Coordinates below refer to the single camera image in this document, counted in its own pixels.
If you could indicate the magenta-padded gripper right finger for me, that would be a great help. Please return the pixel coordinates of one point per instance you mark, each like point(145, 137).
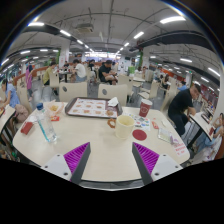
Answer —
point(148, 159)

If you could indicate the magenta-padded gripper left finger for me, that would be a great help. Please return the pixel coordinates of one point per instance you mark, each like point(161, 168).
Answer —
point(75, 159)

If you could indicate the clear water bottle blue cap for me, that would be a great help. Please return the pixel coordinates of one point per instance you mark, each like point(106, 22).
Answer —
point(46, 128)

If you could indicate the flat round red coaster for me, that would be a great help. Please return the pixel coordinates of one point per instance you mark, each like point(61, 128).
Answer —
point(139, 135)

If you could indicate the white wet wipe packet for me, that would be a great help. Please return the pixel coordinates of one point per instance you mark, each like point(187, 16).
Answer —
point(165, 135)

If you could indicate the pink printed leaflet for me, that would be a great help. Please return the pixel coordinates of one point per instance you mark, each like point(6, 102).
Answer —
point(180, 149)

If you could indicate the small red sauce packet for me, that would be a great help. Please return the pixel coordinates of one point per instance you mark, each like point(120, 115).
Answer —
point(155, 125)

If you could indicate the colourful printed sticker sheet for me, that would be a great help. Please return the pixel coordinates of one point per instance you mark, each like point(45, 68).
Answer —
point(142, 123)

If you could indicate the red paper cup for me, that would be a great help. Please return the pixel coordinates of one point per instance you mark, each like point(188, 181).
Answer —
point(145, 108)

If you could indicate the brown food tray paper liner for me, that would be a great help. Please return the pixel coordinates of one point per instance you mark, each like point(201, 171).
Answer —
point(90, 108)

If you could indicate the clear bag with food wrapper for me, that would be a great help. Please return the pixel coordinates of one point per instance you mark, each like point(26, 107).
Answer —
point(53, 108)

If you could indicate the person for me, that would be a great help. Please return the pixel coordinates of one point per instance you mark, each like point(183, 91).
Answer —
point(80, 71)
point(213, 136)
point(105, 71)
point(47, 74)
point(181, 105)
point(29, 81)
point(10, 95)

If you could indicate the cream neighbouring table black legs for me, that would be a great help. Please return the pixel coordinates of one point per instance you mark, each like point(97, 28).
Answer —
point(201, 121)
point(5, 116)

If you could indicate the white folded napkin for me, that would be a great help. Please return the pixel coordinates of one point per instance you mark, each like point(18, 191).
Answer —
point(113, 102)

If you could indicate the cream chair with round hole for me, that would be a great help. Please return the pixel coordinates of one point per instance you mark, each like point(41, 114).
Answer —
point(73, 91)
point(115, 93)

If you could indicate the pink bag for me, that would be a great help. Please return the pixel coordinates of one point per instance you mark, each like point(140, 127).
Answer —
point(21, 113)

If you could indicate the cream canteen chairs group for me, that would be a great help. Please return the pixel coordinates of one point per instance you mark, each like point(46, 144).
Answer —
point(124, 80)

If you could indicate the ceiling air conditioner unit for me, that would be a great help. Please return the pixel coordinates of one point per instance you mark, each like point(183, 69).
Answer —
point(85, 27)

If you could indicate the ceiling strip lights group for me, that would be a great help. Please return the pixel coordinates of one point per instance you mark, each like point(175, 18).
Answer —
point(171, 19)

